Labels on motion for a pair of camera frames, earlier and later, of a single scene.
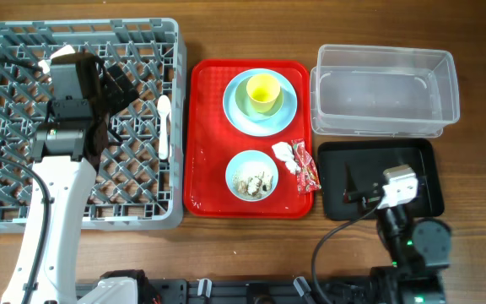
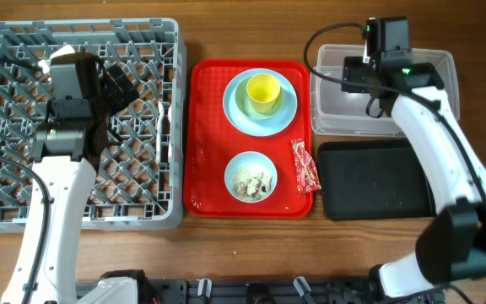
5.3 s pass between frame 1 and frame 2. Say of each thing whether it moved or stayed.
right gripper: moved
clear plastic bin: stayed
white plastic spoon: moved
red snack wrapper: stayed
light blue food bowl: stayed
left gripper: stayed
